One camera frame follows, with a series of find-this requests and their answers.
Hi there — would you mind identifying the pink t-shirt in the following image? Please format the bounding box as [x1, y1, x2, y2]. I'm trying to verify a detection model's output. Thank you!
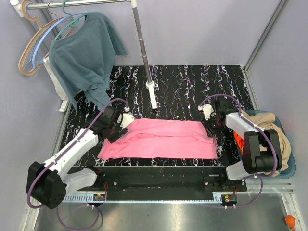
[98, 118, 217, 160]

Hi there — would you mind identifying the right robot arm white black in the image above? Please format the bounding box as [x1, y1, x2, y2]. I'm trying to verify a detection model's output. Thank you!
[198, 99, 282, 191]

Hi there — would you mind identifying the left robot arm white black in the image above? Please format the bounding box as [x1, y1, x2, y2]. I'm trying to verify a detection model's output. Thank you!
[26, 106, 134, 209]

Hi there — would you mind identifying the beige garment in basket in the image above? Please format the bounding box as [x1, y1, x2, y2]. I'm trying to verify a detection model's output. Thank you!
[242, 110, 291, 177]

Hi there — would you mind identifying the teal t-shirt on hanger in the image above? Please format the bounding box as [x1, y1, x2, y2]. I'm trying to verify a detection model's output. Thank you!
[49, 12, 127, 110]

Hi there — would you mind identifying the blue laundry basket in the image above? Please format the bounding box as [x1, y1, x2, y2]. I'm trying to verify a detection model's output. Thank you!
[246, 110, 296, 179]

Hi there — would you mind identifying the light blue hanger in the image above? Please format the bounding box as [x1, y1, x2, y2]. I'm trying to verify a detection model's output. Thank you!
[25, 12, 83, 69]

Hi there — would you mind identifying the green hanger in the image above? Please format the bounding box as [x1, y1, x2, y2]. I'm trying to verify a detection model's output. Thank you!
[54, 0, 87, 41]

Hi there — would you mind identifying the orange ball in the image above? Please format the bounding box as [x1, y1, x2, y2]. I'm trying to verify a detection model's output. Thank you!
[285, 215, 296, 231]

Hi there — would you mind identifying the metal clothes rack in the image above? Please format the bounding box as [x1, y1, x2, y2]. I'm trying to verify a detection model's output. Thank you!
[10, 0, 158, 110]

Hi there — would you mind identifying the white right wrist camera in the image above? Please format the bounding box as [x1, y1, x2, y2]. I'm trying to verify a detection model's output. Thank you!
[198, 104, 214, 120]

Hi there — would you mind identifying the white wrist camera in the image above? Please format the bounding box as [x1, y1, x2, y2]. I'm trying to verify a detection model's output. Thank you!
[117, 106, 135, 129]
[198, 104, 214, 120]

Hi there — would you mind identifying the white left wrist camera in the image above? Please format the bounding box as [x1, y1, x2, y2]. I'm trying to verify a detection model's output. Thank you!
[117, 106, 135, 129]

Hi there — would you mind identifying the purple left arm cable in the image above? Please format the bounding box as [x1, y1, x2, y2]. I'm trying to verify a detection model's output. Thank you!
[26, 98, 130, 229]

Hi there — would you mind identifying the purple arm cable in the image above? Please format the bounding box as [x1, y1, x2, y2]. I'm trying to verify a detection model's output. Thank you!
[199, 94, 277, 209]
[26, 98, 130, 229]

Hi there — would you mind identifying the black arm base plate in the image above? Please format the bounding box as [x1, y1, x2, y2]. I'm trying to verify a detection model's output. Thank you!
[83, 166, 247, 202]

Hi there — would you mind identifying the white slotted cable duct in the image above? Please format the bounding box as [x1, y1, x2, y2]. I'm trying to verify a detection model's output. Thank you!
[62, 193, 106, 203]

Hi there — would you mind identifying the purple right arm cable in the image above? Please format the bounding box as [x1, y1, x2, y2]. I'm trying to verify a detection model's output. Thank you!
[199, 94, 277, 209]

